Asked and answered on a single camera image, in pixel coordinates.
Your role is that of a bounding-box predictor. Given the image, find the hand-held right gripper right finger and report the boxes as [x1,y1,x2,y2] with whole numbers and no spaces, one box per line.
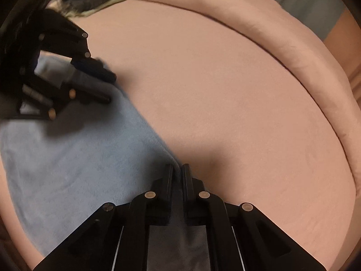
[181,163,325,271]

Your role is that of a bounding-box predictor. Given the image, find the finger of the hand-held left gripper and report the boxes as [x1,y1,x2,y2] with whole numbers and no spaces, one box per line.
[11,84,111,120]
[41,20,117,84]

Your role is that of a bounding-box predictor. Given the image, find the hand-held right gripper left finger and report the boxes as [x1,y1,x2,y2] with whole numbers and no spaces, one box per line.
[33,164,174,271]

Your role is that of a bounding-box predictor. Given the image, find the light blue pants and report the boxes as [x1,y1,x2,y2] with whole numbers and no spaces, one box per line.
[0,54,181,259]

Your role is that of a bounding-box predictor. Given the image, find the plaid cloth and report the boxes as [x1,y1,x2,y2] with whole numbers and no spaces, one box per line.
[47,0,85,16]

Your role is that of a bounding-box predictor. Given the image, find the pale green cloth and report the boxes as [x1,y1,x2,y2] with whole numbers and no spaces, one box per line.
[80,0,128,17]

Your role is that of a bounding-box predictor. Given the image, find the pink bed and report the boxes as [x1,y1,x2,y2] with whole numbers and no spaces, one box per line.
[0,0,356,271]

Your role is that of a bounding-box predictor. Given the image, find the pink duvet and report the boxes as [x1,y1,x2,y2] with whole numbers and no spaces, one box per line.
[126,0,359,177]

